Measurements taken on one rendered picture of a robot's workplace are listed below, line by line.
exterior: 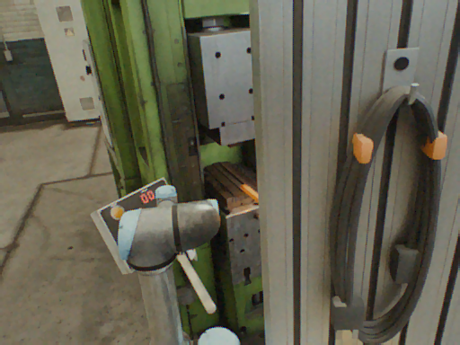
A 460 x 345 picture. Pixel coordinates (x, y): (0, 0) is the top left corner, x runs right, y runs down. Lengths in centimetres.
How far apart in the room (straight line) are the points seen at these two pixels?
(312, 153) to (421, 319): 27
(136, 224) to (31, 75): 710
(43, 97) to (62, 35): 143
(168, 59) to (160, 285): 108
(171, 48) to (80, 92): 549
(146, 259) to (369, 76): 68
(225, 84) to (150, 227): 97
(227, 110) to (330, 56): 139
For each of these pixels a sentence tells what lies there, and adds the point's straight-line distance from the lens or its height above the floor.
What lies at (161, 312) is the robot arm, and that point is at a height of 120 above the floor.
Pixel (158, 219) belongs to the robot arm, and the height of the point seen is 145.
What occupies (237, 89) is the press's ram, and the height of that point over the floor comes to 152.
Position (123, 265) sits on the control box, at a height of 98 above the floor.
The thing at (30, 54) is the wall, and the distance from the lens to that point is 783.
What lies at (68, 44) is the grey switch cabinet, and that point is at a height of 139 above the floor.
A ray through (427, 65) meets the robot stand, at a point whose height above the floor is 183.
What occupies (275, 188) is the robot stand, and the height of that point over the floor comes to 172.
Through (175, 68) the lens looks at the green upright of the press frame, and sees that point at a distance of 175.
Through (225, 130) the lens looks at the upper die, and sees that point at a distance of 174.
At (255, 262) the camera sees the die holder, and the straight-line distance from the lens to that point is 211.
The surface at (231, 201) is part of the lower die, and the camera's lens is 190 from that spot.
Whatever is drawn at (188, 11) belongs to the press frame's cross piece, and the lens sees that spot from 175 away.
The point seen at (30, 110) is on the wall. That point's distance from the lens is 804.
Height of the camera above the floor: 190
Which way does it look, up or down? 26 degrees down
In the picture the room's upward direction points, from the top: 5 degrees counter-clockwise
